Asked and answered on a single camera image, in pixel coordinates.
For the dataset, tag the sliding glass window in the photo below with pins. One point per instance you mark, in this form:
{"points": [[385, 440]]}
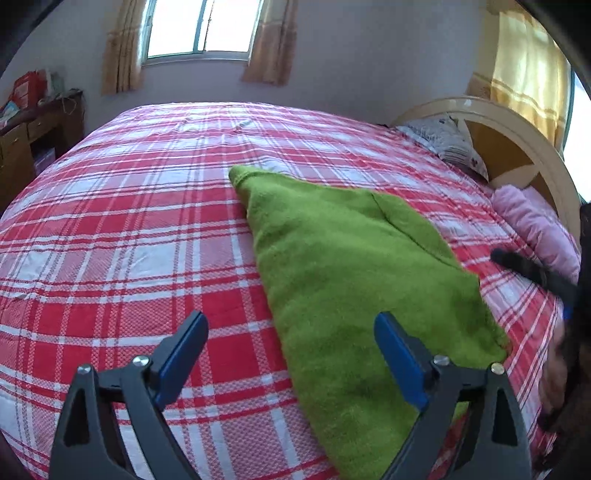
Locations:
{"points": [[175, 27]]}

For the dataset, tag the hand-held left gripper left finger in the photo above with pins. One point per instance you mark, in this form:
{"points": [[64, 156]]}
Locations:
{"points": [[180, 360]]}

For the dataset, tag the pink pillow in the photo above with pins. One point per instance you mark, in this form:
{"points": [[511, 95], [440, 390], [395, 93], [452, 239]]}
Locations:
{"points": [[531, 217]]}

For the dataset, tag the green towel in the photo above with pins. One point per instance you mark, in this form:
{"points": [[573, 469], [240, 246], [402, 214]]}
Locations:
{"points": [[346, 277]]}

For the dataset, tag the beige patterned curtain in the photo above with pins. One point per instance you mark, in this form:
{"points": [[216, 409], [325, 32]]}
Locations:
{"points": [[270, 46], [122, 50]]}

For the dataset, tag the red plaid bed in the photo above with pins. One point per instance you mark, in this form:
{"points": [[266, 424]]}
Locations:
{"points": [[115, 230]]}

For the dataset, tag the cream wooden headboard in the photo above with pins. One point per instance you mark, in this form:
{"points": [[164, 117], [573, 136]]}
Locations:
{"points": [[508, 152]]}

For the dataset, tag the person's right hand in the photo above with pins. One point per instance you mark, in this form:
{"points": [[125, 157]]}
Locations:
{"points": [[556, 364]]}

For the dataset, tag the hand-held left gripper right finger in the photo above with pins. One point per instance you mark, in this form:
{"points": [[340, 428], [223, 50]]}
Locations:
{"points": [[401, 364]]}

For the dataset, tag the wooden desk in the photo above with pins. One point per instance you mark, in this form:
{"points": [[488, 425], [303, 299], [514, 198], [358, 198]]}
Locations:
{"points": [[18, 161]]}

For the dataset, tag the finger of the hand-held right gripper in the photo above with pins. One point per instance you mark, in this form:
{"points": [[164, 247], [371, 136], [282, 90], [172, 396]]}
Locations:
{"points": [[531, 270]]}

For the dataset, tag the red box on desk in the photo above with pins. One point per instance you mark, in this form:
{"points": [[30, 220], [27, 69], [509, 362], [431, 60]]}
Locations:
{"points": [[27, 90]]}

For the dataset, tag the yellow striped curtain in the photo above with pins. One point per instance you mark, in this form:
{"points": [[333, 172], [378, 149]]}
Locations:
{"points": [[526, 69]]}

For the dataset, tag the grey patterned pillow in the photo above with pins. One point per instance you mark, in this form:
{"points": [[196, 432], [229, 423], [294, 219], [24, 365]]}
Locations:
{"points": [[443, 138]]}

